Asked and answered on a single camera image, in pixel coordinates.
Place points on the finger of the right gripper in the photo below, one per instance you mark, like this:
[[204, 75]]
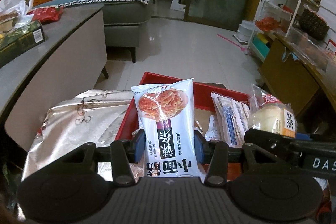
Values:
[[272, 141]]

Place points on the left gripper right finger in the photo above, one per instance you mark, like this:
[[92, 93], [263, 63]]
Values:
[[215, 155]]

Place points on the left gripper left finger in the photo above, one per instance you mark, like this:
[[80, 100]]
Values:
[[124, 152]]

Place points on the steamed cake clear packet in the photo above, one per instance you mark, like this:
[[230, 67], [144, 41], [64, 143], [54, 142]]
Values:
[[268, 113]]

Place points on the white bread bag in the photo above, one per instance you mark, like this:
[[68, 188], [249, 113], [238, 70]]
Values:
[[232, 116]]

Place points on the white noodle snack bag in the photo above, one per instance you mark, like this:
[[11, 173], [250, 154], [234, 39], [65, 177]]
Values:
[[166, 112]]

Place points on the pink sausage vacuum pack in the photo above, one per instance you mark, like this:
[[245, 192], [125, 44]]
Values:
[[213, 132]]

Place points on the wooden cabinet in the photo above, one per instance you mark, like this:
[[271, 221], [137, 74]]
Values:
[[298, 83]]

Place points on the floral silver tablecloth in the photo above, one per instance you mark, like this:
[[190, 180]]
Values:
[[92, 116]]

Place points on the grey curved side table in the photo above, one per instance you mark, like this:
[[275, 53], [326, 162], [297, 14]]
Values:
[[66, 64]]

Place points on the grey sofa ottoman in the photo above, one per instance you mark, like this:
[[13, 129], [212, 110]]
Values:
[[122, 21]]

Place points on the dark green box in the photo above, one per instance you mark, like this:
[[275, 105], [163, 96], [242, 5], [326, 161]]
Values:
[[20, 41]]

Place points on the red packet on table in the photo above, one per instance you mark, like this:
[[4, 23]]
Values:
[[47, 15]]

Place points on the white plastic bag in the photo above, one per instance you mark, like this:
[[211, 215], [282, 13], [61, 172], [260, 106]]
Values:
[[17, 9]]

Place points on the white wire rack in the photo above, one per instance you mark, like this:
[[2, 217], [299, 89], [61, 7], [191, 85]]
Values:
[[273, 17]]

